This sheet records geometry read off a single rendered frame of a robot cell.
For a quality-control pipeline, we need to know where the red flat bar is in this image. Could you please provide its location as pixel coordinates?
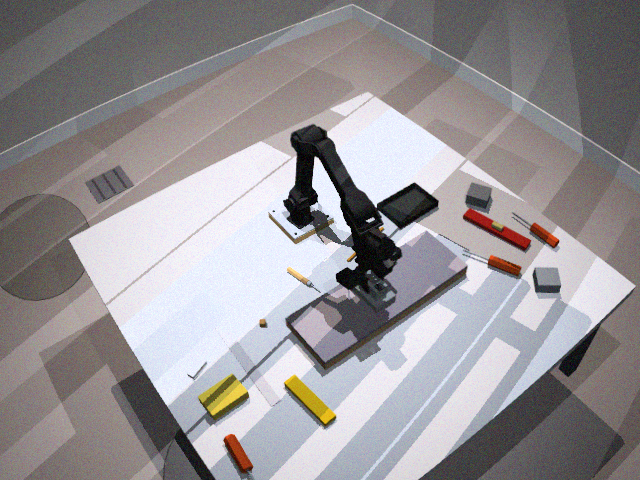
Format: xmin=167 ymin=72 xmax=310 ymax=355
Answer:
xmin=463 ymin=208 xmax=531 ymax=252

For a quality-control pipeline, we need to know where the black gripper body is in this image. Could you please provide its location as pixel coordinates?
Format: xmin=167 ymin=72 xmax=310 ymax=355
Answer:
xmin=336 ymin=246 xmax=402 ymax=290

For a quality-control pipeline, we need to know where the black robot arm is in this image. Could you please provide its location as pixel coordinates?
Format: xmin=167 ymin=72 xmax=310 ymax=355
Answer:
xmin=283 ymin=124 xmax=397 ymax=279

